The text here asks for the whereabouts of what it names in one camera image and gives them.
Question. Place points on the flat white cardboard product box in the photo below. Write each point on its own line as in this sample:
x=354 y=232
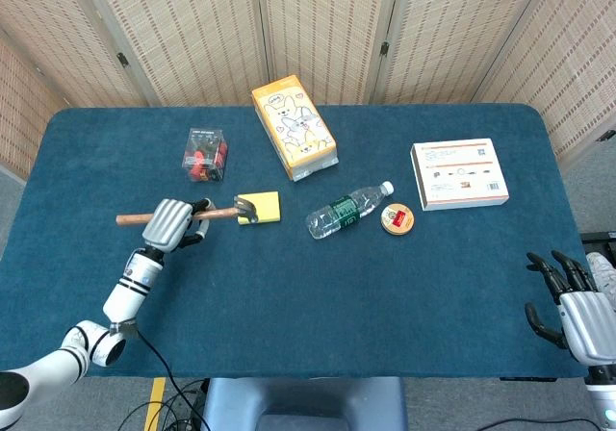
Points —
x=459 y=173

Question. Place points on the round tin with red label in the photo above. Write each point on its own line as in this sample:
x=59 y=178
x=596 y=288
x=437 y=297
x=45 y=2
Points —
x=397 y=219

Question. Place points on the black screen foot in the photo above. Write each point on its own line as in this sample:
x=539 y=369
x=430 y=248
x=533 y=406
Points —
x=606 y=135

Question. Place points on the yellow sponge with green base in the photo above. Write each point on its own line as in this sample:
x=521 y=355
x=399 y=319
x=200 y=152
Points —
x=268 y=207

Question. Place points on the yellow cartoon dog tissue pack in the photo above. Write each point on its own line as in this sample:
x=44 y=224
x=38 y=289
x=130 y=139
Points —
x=293 y=123

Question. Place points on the blue tablecloth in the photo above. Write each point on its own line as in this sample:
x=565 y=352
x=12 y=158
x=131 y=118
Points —
x=308 y=296

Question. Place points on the clear box with red parts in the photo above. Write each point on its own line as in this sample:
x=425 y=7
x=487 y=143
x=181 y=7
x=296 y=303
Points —
x=204 y=157

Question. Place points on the small screen hinge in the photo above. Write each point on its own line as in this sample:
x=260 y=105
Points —
x=122 y=59
x=384 y=49

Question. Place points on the grey white shoe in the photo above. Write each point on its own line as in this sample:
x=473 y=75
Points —
x=601 y=274

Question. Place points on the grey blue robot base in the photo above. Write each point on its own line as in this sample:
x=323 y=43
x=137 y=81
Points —
x=303 y=404

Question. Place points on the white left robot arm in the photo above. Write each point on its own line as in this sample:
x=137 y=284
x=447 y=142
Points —
x=127 y=291

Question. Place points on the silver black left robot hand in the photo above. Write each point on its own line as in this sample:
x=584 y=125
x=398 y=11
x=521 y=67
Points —
x=166 y=224

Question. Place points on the black bar beside table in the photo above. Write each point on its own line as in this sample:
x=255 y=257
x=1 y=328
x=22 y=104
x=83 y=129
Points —
x=599 y=237

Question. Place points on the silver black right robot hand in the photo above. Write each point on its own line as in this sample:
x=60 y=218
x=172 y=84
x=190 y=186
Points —
x=587 y=320

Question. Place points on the woven bamboo screen panel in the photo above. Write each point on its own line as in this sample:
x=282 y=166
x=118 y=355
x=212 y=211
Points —
x=24 y=113
x=457 y=32
x=568 y=65
x=327 y=27
x=183 y=32
x=62 y=32

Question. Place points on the clear water bottle green label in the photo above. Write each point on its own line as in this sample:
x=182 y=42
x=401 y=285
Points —
x=346 y=212

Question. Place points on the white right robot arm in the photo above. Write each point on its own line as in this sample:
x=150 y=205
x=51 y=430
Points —
x=604 y=395

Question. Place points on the yellow floor tape strip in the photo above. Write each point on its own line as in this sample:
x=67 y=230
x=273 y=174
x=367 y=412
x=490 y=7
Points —
x=155 y=402

